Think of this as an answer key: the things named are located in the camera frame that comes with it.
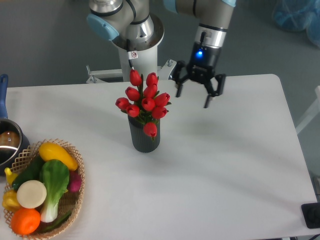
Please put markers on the white frame at right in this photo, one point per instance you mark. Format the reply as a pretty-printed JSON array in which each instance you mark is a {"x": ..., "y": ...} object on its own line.
[{"x": 312, "y": 111}]

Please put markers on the cream round bun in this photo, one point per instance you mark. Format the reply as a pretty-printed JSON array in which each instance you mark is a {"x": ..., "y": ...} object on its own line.
[{"x": 31, "y": 194}]

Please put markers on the red tulip bouquet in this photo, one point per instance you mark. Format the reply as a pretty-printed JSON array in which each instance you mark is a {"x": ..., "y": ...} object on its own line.
[{"x": 143, "y": 103}]

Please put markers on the black device at edge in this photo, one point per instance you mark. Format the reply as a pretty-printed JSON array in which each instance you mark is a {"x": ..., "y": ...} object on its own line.
[{"x": 311, "y": 214}]

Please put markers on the yellow squash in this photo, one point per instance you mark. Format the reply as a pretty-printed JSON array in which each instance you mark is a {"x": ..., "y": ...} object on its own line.
[{"x": 51, "y": 151}]

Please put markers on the dark ribbed vase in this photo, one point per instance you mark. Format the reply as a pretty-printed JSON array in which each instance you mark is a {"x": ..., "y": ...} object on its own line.
[{"x": 142, "y": 142}]

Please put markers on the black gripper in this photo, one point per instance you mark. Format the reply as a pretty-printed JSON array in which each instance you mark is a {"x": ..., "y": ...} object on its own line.
[{"x": 200, "y": 69}]

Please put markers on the purple radish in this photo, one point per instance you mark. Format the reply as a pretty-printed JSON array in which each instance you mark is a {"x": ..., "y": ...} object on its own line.
[{"x": 75, "y": 182}]

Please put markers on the woven wicker basket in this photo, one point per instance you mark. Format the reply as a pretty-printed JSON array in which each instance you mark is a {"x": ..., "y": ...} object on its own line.
[{"x": 70, "y": 203}]

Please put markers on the yellow bell pepper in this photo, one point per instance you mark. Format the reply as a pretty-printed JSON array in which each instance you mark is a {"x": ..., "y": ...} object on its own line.
[{"x": 10, "y": 201}]

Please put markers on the blue handled saucepan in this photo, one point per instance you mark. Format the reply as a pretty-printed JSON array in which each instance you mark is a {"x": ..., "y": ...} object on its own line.
[{"x": 12, "y": 139}]

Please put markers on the dark green cucumber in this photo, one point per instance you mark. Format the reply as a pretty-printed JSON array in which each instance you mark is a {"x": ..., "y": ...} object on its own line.
[{"x": 31, "y": 172}]

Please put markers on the blue plastic bag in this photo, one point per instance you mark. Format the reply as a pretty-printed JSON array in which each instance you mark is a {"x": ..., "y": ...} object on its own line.
[{"x": 298, "y": 16}]

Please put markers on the orange fruit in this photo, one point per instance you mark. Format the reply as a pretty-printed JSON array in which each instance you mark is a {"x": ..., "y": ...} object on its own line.
[{"x": 25, "y": 221}]

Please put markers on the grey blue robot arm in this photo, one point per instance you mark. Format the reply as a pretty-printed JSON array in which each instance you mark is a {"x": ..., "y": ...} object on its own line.
[{"x": 214, "y": 17}]

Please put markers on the green bok choy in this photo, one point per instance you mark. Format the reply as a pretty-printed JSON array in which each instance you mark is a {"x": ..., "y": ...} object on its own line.
[{"x": 55, "y": 177}]

